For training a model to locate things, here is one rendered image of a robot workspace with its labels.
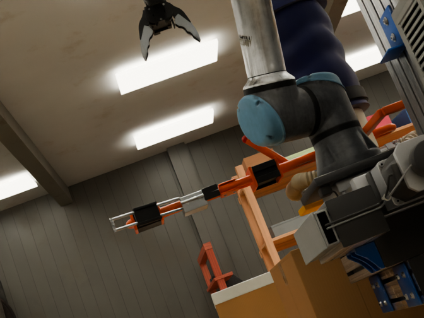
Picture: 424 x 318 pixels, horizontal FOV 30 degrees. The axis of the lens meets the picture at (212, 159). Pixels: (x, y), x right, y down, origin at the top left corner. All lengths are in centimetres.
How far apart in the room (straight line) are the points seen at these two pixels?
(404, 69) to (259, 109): 30
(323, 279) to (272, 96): 54
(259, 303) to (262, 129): 209
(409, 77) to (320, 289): 62
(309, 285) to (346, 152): 42
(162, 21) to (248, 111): 48
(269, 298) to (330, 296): 171
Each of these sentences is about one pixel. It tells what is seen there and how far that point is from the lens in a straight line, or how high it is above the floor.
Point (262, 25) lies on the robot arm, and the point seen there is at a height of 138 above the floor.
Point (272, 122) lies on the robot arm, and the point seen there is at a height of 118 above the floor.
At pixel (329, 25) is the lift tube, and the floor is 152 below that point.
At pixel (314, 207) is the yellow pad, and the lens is 228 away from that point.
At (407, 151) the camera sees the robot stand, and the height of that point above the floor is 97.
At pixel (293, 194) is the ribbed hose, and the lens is 226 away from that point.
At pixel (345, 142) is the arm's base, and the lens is 173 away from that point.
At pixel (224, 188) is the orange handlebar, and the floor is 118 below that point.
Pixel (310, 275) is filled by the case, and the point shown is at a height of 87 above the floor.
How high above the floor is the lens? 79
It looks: 13 degrees up
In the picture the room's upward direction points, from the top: 21 degrees counter-clockwise
